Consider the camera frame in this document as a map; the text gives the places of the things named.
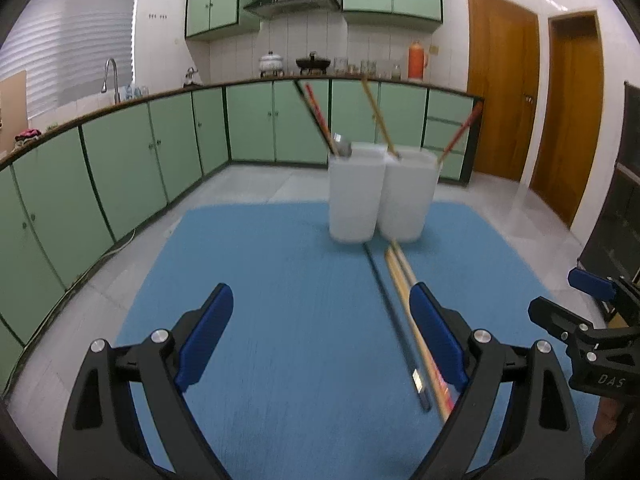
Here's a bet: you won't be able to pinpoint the white cooking pot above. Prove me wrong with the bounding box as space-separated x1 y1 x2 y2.
258 51 284 78

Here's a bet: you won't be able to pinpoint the green lower kitchen cabinets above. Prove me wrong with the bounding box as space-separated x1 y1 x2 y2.
0 77 486 396

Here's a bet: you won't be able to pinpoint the orange thermos flask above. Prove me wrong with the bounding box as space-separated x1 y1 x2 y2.
407 41 428 80

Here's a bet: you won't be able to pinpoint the white window blind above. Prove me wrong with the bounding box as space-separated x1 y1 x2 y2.
1 0 134 118

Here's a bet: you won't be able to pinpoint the black glass cabinet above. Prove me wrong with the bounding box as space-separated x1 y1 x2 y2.
578 81 640 281

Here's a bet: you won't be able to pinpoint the person's right hand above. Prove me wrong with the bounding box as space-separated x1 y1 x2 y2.
591 398 624 450

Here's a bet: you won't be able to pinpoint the plain bamboo chopstick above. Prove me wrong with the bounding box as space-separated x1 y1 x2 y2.
360 76 400 159
385 242 454 422

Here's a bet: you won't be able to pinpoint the wooden door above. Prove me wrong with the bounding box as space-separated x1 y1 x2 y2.
529 11 604 226
468 0 540 181

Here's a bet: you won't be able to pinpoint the metal spoon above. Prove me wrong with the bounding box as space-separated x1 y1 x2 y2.
332 132 352 157

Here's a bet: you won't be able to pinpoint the red orange handled chopstick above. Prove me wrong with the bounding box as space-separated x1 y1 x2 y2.
389 238 459 411

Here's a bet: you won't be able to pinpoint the black wok with lid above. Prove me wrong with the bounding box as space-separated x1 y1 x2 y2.
296 51 331 76

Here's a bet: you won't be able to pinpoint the pink cloth on counter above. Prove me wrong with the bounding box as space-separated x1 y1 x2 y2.
14 129 42 148

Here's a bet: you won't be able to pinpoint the wooden door right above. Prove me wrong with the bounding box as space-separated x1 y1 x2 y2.
529 11 604 226

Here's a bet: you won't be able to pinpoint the black range hood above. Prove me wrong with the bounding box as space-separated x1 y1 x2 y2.
244 0 341 21

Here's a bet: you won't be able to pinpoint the chrome kitchen faucet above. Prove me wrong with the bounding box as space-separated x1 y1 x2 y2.
101 58 122 104

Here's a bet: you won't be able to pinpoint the white double utensil holder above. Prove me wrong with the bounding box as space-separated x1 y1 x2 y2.
329 143 440 244

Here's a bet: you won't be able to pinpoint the wooden door left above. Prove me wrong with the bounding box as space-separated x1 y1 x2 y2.
468 0 540 181

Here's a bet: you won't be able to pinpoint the blue table mat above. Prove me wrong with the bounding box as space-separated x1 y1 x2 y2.
114 200 601 480

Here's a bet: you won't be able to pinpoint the brown cardboard box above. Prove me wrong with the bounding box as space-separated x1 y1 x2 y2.
0 70 28 156

